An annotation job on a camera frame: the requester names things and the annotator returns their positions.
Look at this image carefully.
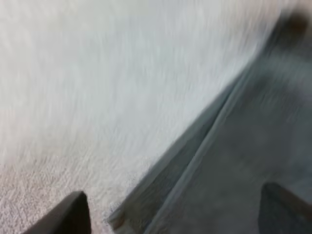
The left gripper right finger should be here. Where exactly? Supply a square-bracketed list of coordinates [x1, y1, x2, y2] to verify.
[256, 182, 312, 234]

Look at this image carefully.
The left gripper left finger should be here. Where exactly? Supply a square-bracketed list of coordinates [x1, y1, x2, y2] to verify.
[21, 191, 92, 234]

